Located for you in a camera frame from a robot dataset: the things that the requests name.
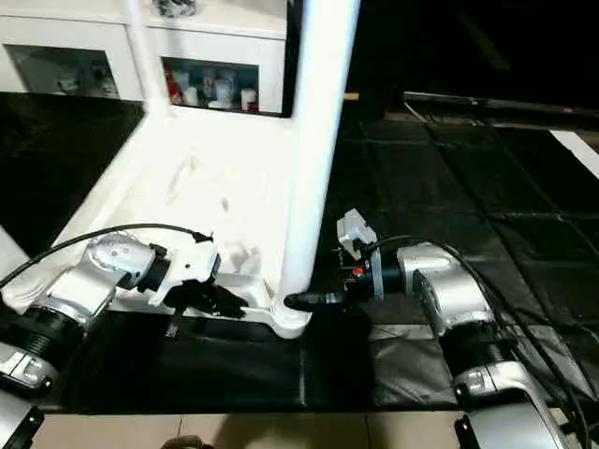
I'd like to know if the white plastic table top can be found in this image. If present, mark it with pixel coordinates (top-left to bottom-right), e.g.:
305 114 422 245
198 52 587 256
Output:
5 110 314 340

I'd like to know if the black work mat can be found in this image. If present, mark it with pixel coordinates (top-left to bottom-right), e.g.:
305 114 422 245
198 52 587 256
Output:
0 92 599 413

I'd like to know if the black flat bar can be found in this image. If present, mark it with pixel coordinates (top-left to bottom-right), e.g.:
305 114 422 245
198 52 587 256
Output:
402 92 599 118

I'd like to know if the white board strip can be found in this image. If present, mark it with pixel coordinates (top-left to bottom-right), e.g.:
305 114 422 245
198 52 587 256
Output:
552 129 599 179

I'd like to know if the black bundle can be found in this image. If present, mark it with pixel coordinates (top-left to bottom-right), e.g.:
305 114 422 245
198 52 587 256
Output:
154 0 199 20

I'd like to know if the white cabinet with glass doors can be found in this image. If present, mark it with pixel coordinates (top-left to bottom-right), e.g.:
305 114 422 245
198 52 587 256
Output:
0 0 289 115

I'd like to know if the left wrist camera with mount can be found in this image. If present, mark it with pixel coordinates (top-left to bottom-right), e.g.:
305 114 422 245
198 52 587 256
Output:
148 239 222 305

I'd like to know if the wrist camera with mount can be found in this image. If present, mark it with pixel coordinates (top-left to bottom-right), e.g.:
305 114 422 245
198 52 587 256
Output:
335 208 377 261
148 239 222 305

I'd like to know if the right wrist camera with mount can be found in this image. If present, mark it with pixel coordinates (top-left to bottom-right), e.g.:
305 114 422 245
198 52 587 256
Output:
335 208 377 261

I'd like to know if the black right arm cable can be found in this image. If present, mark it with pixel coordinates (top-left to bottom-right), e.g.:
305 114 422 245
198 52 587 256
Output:
360 234 591 441

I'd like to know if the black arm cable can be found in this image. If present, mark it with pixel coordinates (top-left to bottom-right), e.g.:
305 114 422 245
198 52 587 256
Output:
0 223 214 291
360 234 591 441

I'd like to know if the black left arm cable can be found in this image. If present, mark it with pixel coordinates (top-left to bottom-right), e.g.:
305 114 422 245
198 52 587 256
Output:
0 223 214 291

